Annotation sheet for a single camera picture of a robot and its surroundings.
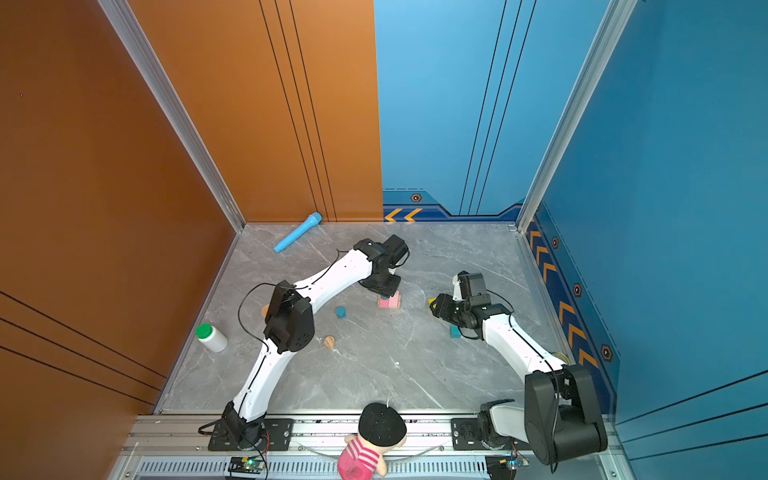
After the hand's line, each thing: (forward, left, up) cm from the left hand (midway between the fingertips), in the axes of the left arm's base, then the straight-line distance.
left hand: (389, 289), depth 95 cm
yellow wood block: (-2, -14, -4) cm, 14 cm away
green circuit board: (-46, +32, -7) cm, 56 cm away
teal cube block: (-13, -20, -4) cm, 24 cm away
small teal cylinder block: (-6, +15, -4) cm, 17 cm away
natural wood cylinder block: (-16, +17, -4) cm, 24 cm away
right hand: (-8, -14, +2) cm, 16 cm away
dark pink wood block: (-3, -1, -3) cm, 4 cm away
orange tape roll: (-22, +25, +25) cm, 42 cm away
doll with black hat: (-40, +1, +3) cm, 40 cm away
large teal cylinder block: (-7, +1, +7) cm, 10 cm away
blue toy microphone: (+35, +32, -4) cm, 47 cm away
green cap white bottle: (-18, +49, +2) cm, 52 cm away
